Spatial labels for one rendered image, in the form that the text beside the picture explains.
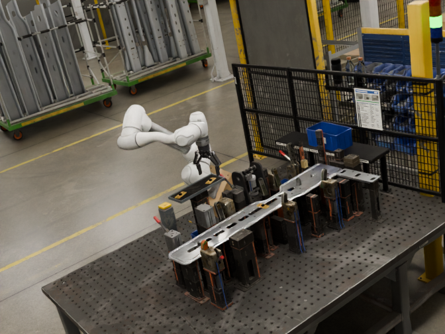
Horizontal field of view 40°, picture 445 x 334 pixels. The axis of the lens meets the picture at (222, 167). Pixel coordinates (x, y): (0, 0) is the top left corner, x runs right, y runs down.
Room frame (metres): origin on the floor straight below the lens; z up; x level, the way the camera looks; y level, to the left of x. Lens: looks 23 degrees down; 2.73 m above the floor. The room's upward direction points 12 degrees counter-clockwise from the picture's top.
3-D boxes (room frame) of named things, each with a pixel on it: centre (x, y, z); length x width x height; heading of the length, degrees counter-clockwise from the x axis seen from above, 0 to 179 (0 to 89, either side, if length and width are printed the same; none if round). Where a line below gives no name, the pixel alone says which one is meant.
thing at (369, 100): (3.94, -1.07, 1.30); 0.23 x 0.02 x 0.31; 37
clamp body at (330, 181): (3.49, -0.65, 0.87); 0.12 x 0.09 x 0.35; 37
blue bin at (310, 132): (4.09, -0.81, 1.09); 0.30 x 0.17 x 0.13; 32
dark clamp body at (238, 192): (3.54, -0.05, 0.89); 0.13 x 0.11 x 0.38; 37
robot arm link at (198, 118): (3.58, 0.10, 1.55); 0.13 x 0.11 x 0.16; 151
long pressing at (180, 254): (3.39, -0.19, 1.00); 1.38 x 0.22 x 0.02; 127
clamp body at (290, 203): (3.30, -0.35, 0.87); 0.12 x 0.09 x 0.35; 37
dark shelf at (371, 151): (4.11, -0.79, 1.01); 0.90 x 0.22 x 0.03; 37
